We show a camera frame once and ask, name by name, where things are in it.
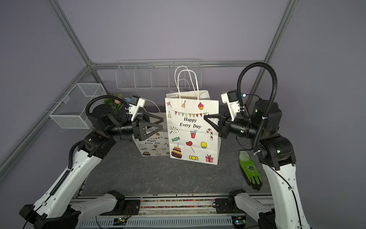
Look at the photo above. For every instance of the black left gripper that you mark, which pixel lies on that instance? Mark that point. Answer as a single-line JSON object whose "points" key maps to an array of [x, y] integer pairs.
{"points": [[139, 128]]}

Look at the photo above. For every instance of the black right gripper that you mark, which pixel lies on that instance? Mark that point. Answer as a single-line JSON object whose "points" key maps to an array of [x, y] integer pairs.
{"points": [[225, 130]]}

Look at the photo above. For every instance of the large white party paper bag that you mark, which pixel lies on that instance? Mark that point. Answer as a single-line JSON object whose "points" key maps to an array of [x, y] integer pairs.
{"points": [[191, 138]]}

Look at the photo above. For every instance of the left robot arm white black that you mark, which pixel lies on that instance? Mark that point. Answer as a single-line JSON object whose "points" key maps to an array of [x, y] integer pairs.
{"points": [[110, 116]]}

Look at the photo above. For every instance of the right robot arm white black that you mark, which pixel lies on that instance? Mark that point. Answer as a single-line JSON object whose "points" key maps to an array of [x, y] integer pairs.
{"points": [[275, 153]]}

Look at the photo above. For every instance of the small white party paper bag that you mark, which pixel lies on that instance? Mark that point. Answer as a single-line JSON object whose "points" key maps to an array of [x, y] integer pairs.
{"points": [[157, 144]]}

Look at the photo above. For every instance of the potted plant with pink flower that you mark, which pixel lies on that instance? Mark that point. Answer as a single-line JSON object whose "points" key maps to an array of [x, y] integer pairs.
{"points": [[115, 104]]}

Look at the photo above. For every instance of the green black work glove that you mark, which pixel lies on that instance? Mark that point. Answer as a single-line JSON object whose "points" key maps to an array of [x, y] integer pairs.
{"points": [[249, 170]]}

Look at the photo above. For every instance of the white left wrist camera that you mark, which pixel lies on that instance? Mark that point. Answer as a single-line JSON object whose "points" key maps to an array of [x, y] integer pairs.
{"points": [[135, 104]]}

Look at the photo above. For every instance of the white wire wall shelf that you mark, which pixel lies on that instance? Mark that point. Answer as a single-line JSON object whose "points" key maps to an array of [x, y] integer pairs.
{"points": [[158, 73]]}

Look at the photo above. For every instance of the white wire side basket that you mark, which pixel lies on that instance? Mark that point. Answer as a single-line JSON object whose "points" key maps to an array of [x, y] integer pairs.
{"points": [[70, 111]]}

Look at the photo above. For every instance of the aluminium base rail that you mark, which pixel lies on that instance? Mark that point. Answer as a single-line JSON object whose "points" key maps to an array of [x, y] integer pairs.
{"points": [[182, 211]]}

